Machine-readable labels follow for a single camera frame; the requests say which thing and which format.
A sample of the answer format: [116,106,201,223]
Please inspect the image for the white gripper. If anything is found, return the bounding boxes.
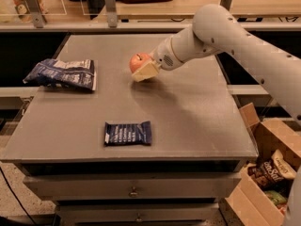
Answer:
[131,37,183,82]

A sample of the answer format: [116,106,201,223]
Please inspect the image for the red apple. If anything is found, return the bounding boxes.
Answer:
[129,53,151,73]

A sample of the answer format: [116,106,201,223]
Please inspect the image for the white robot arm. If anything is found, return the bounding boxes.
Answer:
[129,4,301,121]

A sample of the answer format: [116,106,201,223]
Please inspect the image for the crumpled blue chip bag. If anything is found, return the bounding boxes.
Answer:
[23,58,97,91]

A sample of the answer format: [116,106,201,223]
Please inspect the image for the brown sea salt chip bag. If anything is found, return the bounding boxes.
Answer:
[247,150,296,189]

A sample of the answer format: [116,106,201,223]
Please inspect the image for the green snack bag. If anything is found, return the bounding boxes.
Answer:
[264,190,287,205]

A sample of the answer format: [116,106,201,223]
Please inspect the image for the dark blue snack packet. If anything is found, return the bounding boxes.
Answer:
[104,121,152,146]

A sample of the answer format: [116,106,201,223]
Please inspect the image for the upper grey drawer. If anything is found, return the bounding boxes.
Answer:
[24,173,241,201]

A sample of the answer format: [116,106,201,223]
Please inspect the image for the grey drawer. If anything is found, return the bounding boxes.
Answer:
[55,203,219,224]
[24,173,241,201]

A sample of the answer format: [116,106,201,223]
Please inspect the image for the lower grey drawer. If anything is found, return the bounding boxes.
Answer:
[55,203,219,224]

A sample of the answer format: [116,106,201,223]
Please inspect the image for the cardboard box of snacks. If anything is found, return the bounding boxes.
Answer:
[226,104,301,226]

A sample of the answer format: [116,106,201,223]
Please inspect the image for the red snack can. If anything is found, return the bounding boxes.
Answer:
[277,203,287,214]

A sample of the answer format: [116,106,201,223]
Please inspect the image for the middle metal bracket post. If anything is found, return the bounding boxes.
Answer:
[104,0,118,27]

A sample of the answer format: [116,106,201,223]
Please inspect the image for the left metal bracket post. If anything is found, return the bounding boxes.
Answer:
[25,0,46,28]

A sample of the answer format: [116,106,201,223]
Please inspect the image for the black floor cable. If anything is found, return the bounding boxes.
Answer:
[0,167,38,226]

